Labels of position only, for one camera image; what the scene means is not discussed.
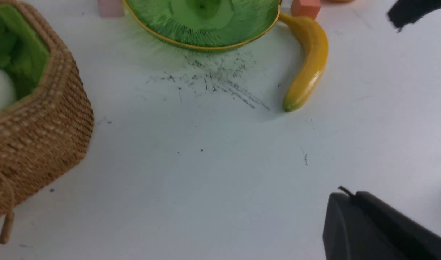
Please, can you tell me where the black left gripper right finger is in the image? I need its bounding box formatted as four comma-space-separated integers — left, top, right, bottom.
387, 0, 441, 32

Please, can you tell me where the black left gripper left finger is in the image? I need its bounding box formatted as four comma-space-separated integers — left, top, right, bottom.
322, 186, 441, 260

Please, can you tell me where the yellow banana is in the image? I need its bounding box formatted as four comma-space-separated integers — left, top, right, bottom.
279, 13, 329, 112

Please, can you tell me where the orange foam cube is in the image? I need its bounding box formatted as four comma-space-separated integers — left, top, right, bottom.
290, 0, 321, 20

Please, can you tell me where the green leaf-shaped glass plate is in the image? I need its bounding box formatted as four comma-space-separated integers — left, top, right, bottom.
123, 0, 281, 52

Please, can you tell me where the pink foam cube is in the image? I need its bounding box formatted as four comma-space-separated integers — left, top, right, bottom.
97, 0, 124, 18

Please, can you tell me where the woven rattan basket green lining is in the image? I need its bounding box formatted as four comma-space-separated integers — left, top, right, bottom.
0, 0, 94, 244

